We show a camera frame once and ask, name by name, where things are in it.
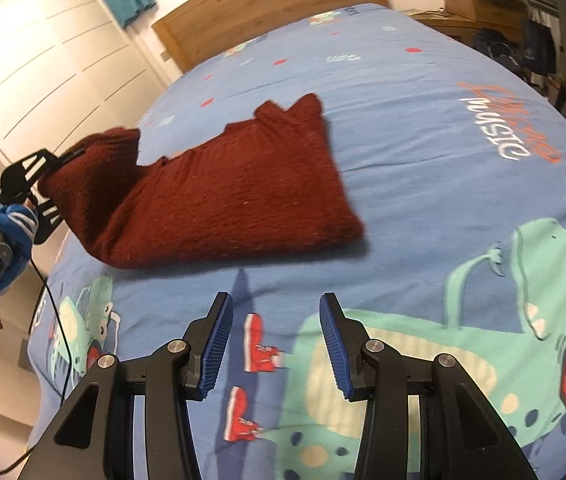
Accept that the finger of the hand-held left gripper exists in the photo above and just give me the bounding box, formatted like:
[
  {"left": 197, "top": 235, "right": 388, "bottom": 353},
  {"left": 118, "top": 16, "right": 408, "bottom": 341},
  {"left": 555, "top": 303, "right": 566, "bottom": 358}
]
[
  {"left": 13, "top": 147, "right": 88, "bottom": 183},
  {"left": 33, "top": 199, "right": 64, "bottom": 245}
]

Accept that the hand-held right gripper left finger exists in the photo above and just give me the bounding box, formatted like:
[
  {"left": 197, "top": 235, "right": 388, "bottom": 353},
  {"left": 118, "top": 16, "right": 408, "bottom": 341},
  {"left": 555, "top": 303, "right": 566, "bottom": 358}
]
[{"left": 18, "top": 291, "right": 235, "bottom": 480}]

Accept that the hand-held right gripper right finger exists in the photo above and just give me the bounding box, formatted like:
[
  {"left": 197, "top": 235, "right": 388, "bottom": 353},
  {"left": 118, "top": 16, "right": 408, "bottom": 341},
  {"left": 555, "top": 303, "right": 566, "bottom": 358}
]
[{"left": 319, "top": 292, "right": 539, "bottom": 480}]

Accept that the dark red knitted sweater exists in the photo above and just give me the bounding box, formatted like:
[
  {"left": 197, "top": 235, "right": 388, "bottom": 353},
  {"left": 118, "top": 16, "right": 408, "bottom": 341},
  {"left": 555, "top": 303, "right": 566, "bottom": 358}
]
[{"left": 38, "top": 92, "right": 366, "bottom": 269}]

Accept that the person's left hand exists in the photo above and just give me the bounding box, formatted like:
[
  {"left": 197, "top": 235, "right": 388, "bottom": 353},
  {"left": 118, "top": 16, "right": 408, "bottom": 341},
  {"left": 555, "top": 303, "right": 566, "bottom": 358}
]
[{"left": 0, "top": 201, "right": 40, "bottom": 307}]

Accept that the white wardrobe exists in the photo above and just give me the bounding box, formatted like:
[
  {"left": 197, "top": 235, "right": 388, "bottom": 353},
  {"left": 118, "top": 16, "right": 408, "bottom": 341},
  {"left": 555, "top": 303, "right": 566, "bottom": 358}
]
[{"left": 0, "top": 0, "right": 184, "bottom": 201}]

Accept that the blue dinosaur print bed sheet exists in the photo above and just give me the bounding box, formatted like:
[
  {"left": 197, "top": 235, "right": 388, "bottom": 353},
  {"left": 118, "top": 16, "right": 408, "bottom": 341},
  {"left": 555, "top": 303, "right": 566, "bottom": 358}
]
[{"left": 25, "top": 2, "right": 566, "bottom": 480}]

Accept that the wooden headboard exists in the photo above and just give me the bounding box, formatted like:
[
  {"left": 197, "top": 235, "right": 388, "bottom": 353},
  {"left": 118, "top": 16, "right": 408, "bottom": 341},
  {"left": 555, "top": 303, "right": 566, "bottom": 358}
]
[{"left": 151, "top": 0, "right": 389, "bottom": 75}]

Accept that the dark backpack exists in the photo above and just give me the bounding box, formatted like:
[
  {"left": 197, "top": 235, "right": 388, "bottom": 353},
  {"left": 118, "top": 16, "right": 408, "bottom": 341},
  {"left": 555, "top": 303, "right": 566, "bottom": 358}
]
[{"left": 470, "top": 27, "right": 526, "bottom": 73}]

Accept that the wooden nightstand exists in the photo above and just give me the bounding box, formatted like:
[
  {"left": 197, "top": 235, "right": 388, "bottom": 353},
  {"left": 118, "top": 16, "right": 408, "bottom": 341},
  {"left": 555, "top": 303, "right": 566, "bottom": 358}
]
[{"left": 408, "top": 7, "right": 524, "bottom": 46}]

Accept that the dark blue tote bag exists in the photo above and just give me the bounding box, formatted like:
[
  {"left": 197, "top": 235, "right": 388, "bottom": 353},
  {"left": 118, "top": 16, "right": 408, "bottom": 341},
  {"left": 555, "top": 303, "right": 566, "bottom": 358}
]
[{"left": 523, "top": 19, "right": 562, "bottom": 77}]

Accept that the black cable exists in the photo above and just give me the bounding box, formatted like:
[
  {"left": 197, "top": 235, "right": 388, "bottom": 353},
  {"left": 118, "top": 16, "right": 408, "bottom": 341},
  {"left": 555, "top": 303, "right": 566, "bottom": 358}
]
[{"left": 0, "top": 255, "right": 74, "bottom": 475}]

